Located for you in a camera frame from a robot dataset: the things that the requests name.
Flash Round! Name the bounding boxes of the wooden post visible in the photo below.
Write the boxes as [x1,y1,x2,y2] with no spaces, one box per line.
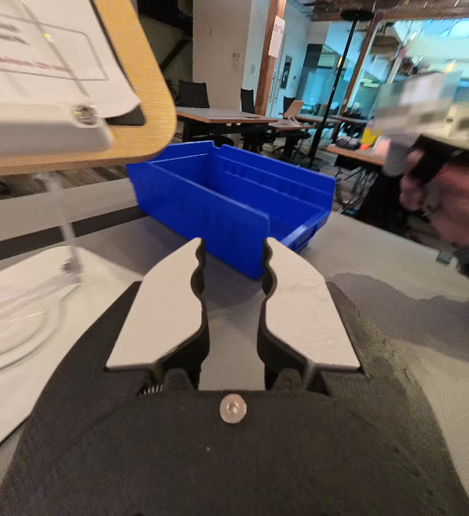
[255,0,287,116]

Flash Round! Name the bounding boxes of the white paper sign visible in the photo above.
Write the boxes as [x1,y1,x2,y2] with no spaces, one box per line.
[268,15,286,58]

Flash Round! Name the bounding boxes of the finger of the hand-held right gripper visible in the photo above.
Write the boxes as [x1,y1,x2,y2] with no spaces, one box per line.
[381,133,469,177]

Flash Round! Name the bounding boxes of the blue plastic bin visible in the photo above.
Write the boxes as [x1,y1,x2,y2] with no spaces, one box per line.
[127,140,337,281]

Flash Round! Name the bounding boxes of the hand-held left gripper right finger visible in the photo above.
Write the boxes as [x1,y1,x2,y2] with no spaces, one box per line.
[257,237,362,389]

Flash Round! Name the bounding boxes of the wooden top desk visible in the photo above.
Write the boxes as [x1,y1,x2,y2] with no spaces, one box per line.
[326,144,385,214]

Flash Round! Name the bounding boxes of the white stand with wooden board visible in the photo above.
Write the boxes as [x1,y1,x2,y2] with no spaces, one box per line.
[0,0,178,464]

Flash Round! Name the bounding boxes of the printed instruction sheet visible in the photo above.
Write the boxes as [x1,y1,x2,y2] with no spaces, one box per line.
[0,0,142,117]

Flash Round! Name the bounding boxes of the long grey top desk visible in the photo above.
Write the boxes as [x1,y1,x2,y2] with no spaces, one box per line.
[176,107,279,154]

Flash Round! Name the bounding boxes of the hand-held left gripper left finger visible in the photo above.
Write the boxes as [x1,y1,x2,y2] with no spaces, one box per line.
[106,237,210,388]

